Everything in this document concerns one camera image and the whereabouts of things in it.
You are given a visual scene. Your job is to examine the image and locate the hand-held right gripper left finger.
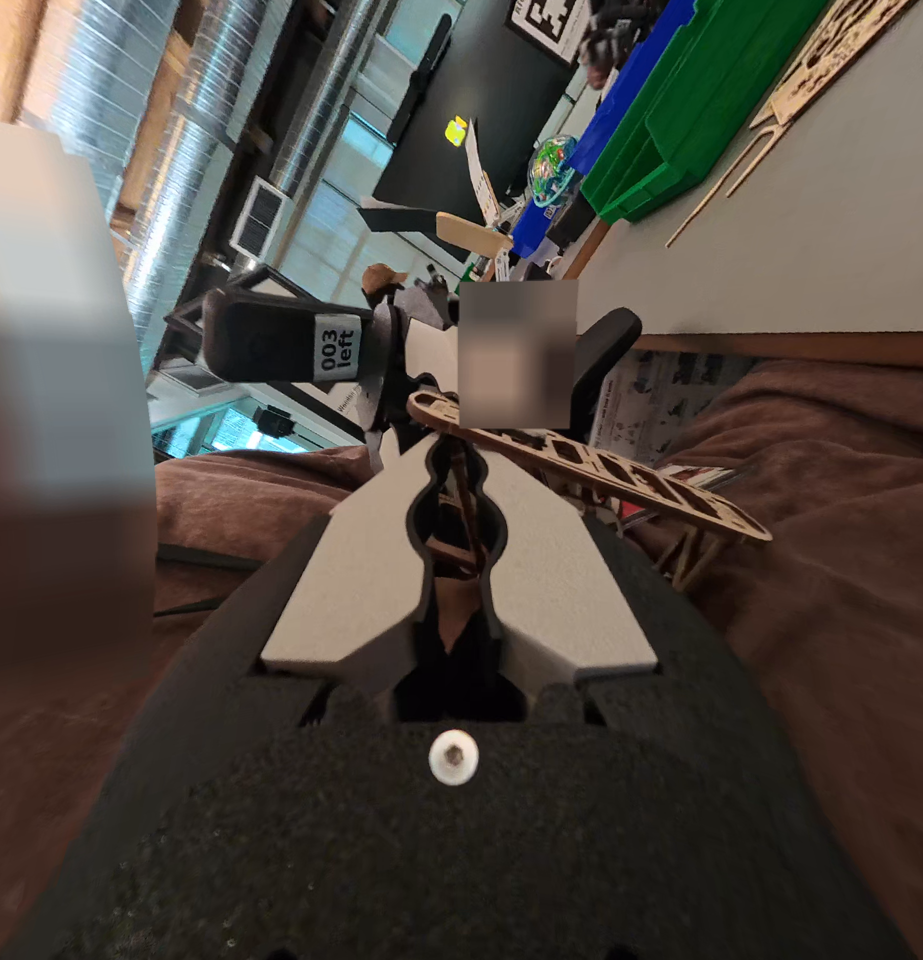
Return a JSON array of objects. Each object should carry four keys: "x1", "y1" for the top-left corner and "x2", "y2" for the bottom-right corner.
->
[{"x1": 259, "y1": 433, "x2": 439, "y2": 676}]

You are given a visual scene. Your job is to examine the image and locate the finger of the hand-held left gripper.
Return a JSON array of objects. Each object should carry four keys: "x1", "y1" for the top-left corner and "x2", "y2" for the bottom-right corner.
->
[{"x1": 375, "y1": 326, "x2": 463, "y2": 470}]

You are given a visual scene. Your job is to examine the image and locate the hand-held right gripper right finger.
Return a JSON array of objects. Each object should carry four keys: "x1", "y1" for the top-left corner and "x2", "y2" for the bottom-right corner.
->
[{"x1": 469, "y1": 447, "x2": 660, "y2": 690}]

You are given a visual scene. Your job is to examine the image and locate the wooden laser-cut model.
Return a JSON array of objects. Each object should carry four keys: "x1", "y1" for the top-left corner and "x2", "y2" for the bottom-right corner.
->
[{"x1": 405, "y1": 390, "x2": 775, "y2": 597}]

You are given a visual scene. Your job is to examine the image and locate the white desk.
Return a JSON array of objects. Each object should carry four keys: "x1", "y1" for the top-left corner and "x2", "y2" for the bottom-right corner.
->
[{"x1": 562, "y1": 0, "x2": 923, "y2": 369}]

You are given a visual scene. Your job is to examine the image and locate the white air vent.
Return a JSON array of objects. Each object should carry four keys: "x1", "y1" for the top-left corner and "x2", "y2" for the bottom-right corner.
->
[{"x1": 227, "y1": 174, "x2": 292, "y2": 258}]

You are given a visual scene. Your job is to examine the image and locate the pale wooden paddle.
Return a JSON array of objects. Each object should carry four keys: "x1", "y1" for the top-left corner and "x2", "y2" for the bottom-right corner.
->
[{"x1": 435, "y1": 211, "x2": 515, "y2": 265}]

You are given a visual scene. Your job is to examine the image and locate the small blue plastic bin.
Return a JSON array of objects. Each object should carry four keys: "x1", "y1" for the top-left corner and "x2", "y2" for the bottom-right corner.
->
[{"x1": 512, "y1": 201, "x2": 583, "y2": 258}]

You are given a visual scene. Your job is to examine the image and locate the white paper card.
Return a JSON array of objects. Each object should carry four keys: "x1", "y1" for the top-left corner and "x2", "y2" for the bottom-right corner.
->
[{"x1": 465, "y1": 118, "x2": 502, "y2": 224}]

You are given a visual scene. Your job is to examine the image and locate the printed instruction sheet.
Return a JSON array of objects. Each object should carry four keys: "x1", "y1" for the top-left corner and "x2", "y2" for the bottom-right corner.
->
[{"x1": 587, "y1": 348, "x2": 763, "y2": 470}]

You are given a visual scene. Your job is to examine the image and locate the colourful globe ball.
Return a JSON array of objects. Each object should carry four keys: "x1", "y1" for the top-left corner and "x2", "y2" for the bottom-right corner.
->
[{"x1": 527, "y1": 133, "x2": 580, "y2": 209}]

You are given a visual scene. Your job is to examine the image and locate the person's brown shirt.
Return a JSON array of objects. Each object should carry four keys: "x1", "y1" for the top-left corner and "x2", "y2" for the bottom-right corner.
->
[{"x1": 0, "y1": 358, "x2": 923, "y2": 960}]

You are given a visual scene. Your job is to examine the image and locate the green plastic bin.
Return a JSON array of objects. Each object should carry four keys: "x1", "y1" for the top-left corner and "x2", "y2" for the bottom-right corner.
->
[{"x1": 580, "y1": 0, "x2": 834, "y2": 225}]

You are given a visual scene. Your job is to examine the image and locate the black and white marker board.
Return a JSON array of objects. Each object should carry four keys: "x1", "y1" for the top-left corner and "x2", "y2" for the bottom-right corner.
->
[{"x1": 505, "y1": 0, "x2": 592, "y2": 67}]

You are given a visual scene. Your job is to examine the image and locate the thin wooden sprue strip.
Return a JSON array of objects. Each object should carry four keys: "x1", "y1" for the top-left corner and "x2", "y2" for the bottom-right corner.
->
[{"x1": 665, "y1": 112, "x2": 789, "y2": 250}]

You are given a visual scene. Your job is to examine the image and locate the wooden laser-cut sheet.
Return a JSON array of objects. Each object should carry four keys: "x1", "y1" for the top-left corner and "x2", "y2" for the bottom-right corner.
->
[{"x1": 769, "y1": 0, "x2": 923, "y2": 127}]

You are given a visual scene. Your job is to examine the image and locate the silver ventilation duct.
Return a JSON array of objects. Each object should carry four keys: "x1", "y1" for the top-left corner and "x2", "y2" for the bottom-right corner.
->
[
  {"x1": 268, "y1": 0, "x2": 384, "y2": 198},
  {"x1": 19, "y1": 0, "x2": 178, "y2": 219},
  {"x1": 124, "y1": 0, "x2": 301, "y2": 354}
]

